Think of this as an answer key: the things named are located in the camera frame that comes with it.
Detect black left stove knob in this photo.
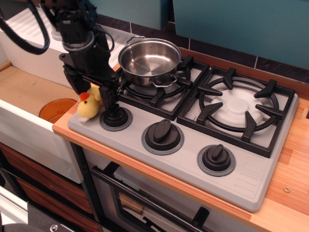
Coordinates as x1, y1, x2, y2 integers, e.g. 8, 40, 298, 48
99, 103, 133, 131

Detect white right burner cap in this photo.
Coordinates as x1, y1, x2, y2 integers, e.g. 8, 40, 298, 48
211, 87, 264, 128

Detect black left burner grate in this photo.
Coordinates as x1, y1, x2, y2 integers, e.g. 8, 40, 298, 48
117, 56, 210, 122

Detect black middle stove knob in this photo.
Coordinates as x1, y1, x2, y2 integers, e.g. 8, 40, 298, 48
141, 119, 184, 156

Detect black right stove knob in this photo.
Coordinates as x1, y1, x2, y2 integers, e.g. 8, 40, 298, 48
197, 144, 236, 177

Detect black right burner grate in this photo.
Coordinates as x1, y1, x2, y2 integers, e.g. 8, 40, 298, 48
177, 67, 299, 158

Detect white toy sink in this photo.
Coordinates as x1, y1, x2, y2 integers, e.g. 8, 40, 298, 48
0, 6, 132, 184

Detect grey toy stove top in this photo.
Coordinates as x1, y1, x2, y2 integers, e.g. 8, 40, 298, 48
68, 56, 299, 211

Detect stainless steel pot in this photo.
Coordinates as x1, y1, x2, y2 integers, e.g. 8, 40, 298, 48
118, 36, 182, 87

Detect orange plastic drain disc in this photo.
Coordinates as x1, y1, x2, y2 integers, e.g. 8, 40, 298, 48
39, 99, 77, 124

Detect yellow stuffed duck toy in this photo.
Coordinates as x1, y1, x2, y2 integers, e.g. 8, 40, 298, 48
77, 84, 103, 122

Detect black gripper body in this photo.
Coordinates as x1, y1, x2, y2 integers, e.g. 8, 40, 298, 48
59, 31, 119, 88

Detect grey toy faucet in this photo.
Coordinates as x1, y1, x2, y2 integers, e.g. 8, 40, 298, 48
51, 25, 62, 41

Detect toy oven door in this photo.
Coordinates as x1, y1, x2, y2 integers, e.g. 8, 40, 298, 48
91, 162, 254, 232

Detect black oven door handle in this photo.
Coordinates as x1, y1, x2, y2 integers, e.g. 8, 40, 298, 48
91, 162, 209, 232

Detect black stove knob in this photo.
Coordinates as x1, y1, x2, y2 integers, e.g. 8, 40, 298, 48
99, 103, 133, 131
197, 144, 236, 177
141, 119, 184, 156

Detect black braided cable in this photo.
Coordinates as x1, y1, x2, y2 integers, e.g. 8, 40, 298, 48
0, 0, 51, 55

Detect black burner grate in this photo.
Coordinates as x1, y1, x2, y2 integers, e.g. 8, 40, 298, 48
117, 56, 210, 122
177, 67, 299, 158

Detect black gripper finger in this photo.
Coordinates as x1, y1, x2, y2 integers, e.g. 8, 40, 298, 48
99, 85, 117, 114
64, 69, 91, 95

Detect wooden drawer cabinet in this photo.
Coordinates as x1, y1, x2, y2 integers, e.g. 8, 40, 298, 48
0, 144, 102, 232

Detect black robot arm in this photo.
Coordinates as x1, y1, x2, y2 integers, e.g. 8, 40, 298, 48
38, 0, 119, 110

